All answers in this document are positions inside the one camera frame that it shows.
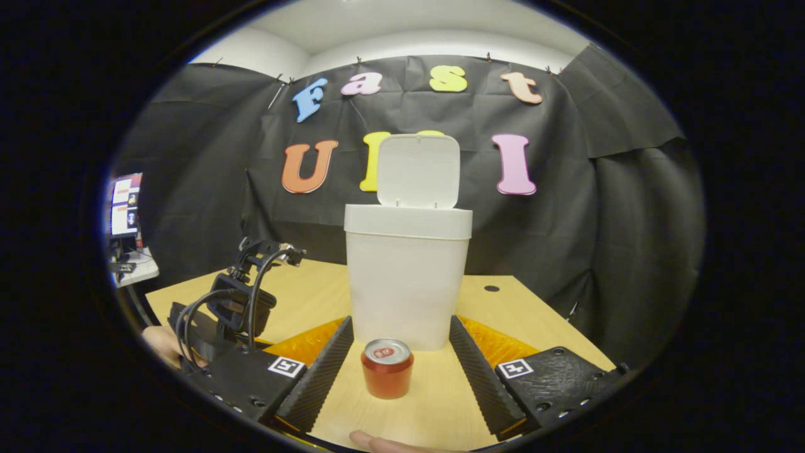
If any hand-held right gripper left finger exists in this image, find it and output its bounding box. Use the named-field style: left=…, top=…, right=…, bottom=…
left=187, top=316, right=355, bottom=435

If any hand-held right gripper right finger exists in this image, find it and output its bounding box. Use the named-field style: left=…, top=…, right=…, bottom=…
left=448, top=315, right=630, bottom=441

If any red pop can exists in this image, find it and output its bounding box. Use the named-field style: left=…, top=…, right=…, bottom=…
left=360, top=338, right=415, bottom=400

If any white desktop garbage bin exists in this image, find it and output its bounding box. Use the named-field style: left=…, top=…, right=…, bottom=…
left=344, top=133, right=474, bottom=352

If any wooden desktop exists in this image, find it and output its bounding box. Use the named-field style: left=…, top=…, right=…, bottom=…
left=146, top=258, right=616, bottom=451

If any white side table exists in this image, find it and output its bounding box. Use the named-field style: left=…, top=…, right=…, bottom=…
left=113, top=249, right=160, bottom=288

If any computer monitor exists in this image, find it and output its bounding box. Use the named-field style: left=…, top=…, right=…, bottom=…
left=109, top=173, right=145, bottom=252

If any black backdrop cloth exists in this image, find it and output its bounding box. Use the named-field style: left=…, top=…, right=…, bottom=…
left=113, top=44, right=705, bottom=366

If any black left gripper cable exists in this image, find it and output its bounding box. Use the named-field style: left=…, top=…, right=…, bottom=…
left=175, top=249, right=293, bottom=372

